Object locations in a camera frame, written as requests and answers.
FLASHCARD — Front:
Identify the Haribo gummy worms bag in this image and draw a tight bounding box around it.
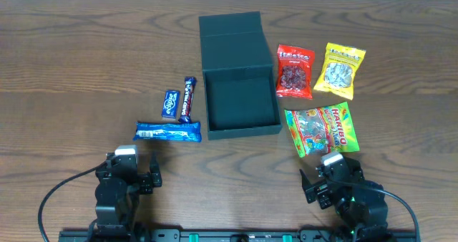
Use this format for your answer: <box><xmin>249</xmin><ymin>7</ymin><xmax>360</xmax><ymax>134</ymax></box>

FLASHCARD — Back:
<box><xmin>284</xmin><ymin>102</ymin><xmax>359</xmax><ymax>158</ymax></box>

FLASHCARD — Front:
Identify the blue Oreo cookie pack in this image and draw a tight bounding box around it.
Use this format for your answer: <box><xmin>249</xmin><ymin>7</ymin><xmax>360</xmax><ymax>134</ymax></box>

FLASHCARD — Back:
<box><xmin>133</xmin><ymin>122</ymin><xmax>202</xmax><ymax>142</ymax></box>

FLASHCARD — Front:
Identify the blue Eclipse mints box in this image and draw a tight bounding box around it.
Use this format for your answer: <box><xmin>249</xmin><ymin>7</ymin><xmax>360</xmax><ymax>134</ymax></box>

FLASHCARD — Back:
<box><xmin>161</xmin><ymin>90</ymin><xmax>180</xmax><ymax>119</ymax></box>

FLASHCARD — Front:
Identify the Dairy Milk chocolate bar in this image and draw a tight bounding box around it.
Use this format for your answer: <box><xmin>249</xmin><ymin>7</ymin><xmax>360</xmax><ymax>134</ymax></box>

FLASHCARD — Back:
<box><xmin>178</xmin><ymin>77</ymin><xmax>197</xmax><ymax>123</ymax></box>

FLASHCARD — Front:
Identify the yellow Hacks candy bag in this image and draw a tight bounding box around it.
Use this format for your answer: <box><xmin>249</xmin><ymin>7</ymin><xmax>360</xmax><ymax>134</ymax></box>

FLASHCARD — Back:
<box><xmin>313</xmin><ymin>42</ymin><xmax>366</xmax><ymax>100</ymax></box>

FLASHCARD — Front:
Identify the red Hacks candy bag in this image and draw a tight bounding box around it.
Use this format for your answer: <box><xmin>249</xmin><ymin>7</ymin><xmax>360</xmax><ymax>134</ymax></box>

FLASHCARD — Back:
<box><xmin>276</xmin><ymin>44</ymin><xmax>315</xmax><ymax>100</ymax></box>

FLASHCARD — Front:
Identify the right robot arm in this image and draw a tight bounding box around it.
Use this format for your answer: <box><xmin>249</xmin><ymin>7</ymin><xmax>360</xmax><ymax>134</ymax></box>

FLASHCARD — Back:
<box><xmin>300</xmin><ymin>157</ymin><xmax>389</xmax><ymax>241</ymax></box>

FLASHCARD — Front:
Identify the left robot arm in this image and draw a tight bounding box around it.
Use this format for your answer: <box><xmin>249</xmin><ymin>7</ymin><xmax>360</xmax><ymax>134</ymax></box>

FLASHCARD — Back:
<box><xmin>86</xmin><ymin>153</ymin><xmax>162</xmax><ymax>241</ymax></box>

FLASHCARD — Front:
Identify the dark green open box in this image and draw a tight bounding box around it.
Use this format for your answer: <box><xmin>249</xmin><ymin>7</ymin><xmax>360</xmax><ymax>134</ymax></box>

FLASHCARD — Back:
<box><xmin>199</xmin><ymin>11</ymin><xmax>282</xmax><ymax>140</ymax></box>

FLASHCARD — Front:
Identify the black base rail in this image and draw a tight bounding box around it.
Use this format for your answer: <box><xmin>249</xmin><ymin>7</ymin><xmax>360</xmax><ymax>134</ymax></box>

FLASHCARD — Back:
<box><xmin>59</xmin><ymin>228</ymin><xmax>418</xmax><ymax>242</ymax></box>

